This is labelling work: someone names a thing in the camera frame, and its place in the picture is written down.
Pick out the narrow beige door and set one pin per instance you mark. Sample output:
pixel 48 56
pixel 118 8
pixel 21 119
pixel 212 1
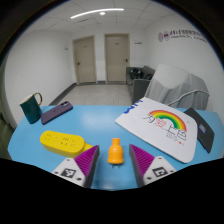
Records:
pixel 84 60

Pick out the orange charger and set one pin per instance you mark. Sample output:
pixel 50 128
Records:
pixel 115 154

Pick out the wide beige door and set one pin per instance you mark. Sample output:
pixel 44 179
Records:
pixel 116 58

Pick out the long curved ceiling light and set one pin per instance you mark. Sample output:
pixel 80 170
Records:
pixel 96 12

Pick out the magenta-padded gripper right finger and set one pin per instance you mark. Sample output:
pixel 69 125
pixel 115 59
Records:
pixel 160 170

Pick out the dark grey sofa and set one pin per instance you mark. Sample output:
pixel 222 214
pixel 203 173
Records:
pixel 138 86

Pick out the dark green mug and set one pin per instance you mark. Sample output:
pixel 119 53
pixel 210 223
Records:
pixel 30 111

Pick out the small round ceiling light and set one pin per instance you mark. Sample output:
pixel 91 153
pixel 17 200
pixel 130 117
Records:
pixel 102 13

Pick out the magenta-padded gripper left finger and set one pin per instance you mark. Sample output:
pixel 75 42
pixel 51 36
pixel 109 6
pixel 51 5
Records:
pixel 70 171

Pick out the grey cloth-covered furniture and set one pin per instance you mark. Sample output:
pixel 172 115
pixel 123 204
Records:
pixel 176 86

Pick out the white rainbow-print mouse pad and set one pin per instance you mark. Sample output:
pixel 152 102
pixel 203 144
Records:
pixel 156 131

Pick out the purple smartphone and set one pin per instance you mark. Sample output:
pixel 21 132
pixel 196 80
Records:
pixel 56 112

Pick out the wall sign lettering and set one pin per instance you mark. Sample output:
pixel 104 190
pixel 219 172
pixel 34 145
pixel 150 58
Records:
pixel 181 35

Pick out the yellow power strip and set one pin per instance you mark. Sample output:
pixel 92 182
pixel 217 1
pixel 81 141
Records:
pixel 61 142

